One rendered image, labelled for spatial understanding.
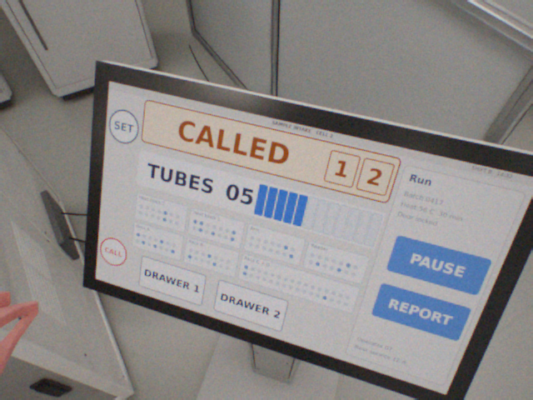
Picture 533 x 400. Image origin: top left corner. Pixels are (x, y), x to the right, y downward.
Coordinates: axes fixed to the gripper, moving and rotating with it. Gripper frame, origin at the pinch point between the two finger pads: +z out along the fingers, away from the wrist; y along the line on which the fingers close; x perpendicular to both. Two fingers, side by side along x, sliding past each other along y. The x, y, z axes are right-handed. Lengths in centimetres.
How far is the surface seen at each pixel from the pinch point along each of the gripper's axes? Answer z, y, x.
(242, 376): 80, -11, 73
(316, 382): 85, -36, 70
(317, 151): 14.8, -24.5, -19.1
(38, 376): 31, 26, 45
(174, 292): 14.8, -10.1, 3.4
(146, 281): 14.8, -5.9, 2.9
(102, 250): 14.8, 1.0, 0.3
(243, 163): 14.9, -16.5, -15.9
